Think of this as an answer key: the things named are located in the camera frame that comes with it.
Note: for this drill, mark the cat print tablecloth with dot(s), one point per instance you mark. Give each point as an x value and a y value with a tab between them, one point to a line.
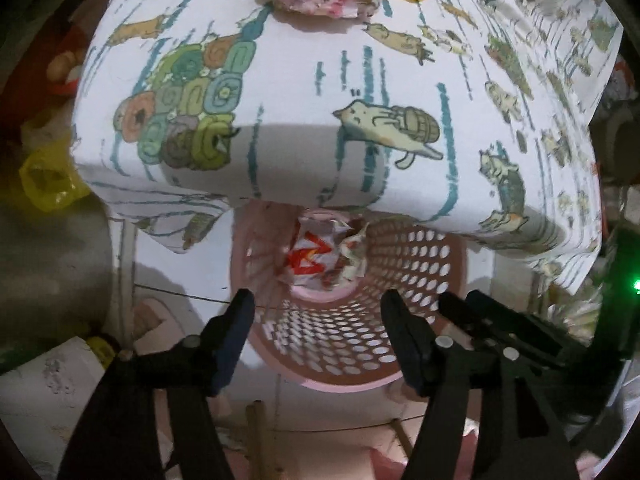
320	110

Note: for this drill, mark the grey round container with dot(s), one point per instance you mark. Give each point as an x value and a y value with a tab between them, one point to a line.
50	265

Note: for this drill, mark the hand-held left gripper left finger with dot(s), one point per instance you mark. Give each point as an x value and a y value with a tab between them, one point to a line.
227	355

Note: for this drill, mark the pink perforated plastic basket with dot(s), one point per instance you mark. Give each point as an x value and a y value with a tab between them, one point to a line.
360	340

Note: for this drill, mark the wooden stick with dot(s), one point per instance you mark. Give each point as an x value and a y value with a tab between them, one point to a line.
257	440

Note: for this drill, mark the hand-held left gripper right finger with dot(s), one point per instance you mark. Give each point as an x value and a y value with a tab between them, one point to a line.
407	355

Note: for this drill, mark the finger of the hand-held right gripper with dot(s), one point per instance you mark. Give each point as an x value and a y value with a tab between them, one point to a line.
520	330
457	315

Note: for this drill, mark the red cloth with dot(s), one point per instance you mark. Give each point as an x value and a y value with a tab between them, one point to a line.
62	67

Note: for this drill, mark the clear plastic bag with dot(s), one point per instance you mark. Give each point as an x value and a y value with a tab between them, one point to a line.
575	310

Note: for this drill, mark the yellow plastic bag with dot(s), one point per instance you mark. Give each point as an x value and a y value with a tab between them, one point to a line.
47	180

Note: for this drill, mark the white cardboard sheet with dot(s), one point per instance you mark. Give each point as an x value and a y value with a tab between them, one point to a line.
45	405

